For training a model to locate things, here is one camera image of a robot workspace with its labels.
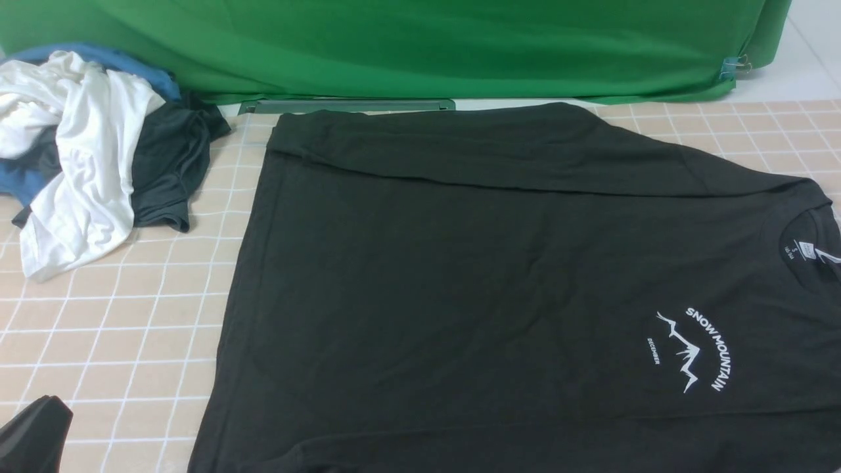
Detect gray metal bar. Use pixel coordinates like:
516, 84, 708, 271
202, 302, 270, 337
238, 98, 456, 116

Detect white crumpled garment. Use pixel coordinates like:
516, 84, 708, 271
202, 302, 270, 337
2, 51, 165, 282

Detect green backdrop cloth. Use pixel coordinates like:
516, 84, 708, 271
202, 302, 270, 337
1, 1, 791, 104

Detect blue crumpled garment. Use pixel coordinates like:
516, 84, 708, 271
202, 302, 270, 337
1, 42, 181, 206

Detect dark gray crumpled garment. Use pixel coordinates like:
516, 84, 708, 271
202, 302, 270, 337
1, 91, 231, 233

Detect blue binder clip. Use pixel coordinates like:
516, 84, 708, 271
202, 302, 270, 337
718, 54, 753, 81

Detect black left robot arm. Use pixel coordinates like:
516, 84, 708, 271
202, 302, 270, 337
1, 395, 73, 472

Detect beige checkered table mat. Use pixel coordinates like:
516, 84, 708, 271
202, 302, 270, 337
1, 99, 840, 472

